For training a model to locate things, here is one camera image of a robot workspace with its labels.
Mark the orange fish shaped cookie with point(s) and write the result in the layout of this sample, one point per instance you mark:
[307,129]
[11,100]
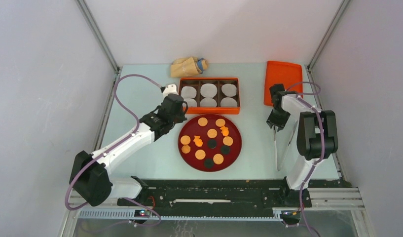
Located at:
[224,131]
[198,141]

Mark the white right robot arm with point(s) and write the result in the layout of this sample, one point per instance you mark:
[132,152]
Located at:
[316,132]

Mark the white paper cupcake liner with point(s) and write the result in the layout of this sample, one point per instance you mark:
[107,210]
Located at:
[208,90]
[229,90]
[191,102]
[188,92]
[208,102]
[228,102]

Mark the round tan cookie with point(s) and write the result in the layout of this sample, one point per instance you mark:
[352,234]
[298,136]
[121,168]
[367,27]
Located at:
[227,140]
[220,123]
[185,140]
[202,122]
[200,154]
[218,159]
[212,133]

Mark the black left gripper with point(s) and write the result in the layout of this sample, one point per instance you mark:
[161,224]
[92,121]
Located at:
[182,117]

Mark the dark red round plate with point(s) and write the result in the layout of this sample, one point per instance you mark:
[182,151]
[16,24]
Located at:
[191,128]

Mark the dark chocolate round cookie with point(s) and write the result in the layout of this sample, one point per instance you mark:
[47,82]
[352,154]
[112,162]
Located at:
[225,150]
[209,163]
[212,144]

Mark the orange box lid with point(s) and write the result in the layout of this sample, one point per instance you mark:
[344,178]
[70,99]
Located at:
[280,72]

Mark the beige cloth bag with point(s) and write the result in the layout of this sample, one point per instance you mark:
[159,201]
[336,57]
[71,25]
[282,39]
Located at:
[188,67]

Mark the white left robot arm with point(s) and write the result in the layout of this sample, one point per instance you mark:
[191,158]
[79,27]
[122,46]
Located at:
[91,175]

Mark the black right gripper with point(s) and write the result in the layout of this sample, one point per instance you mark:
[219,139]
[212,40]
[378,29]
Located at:
[277,120]

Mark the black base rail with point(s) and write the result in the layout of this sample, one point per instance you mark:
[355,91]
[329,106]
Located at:
[221,198]

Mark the orange cookie box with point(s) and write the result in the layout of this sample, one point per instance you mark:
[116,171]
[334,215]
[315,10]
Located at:
[197,82]

